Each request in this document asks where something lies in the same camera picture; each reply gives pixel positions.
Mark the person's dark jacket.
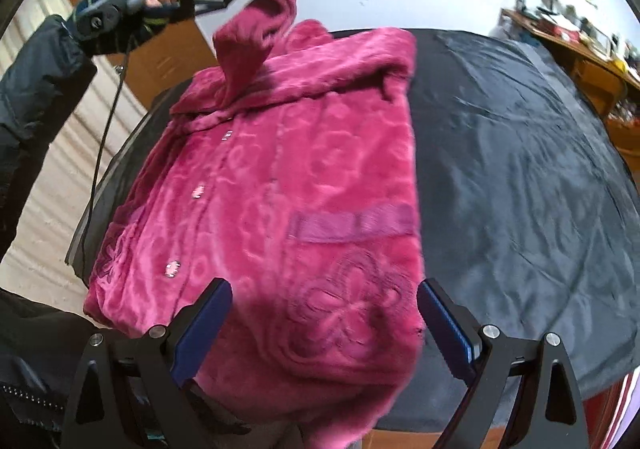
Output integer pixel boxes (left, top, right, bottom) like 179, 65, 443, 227
0, 286, 132, 449

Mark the black cable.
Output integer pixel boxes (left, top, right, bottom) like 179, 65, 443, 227
85, 36, 135, 256

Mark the person's left forearm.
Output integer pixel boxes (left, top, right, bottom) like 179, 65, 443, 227
0, 14, 99, 260

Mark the wooden door with round knob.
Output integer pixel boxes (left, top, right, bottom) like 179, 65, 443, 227
55, 0, 222, 110

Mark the clear plastic tape strip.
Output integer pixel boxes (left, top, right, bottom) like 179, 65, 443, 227
520, 41, 597, 116

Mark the red striped bed skirt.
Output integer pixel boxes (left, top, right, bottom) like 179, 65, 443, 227
595, 368, 640, 449

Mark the pink fleece jacket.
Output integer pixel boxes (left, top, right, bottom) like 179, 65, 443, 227
82, 0, 427, 440

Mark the wooden sideboard desk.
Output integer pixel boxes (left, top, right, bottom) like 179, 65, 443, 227
492, 9, 640, 150

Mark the cream ribbed curtain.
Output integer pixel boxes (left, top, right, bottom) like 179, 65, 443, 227
0, 0, 151, 291

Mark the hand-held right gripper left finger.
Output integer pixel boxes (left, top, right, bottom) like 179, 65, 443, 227
61, 277, 234, 449

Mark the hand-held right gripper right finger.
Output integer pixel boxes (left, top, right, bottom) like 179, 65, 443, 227
416, 278, 587, 449

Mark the black satin table cloth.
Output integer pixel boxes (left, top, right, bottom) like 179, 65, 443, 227
65, 28, 636, 432

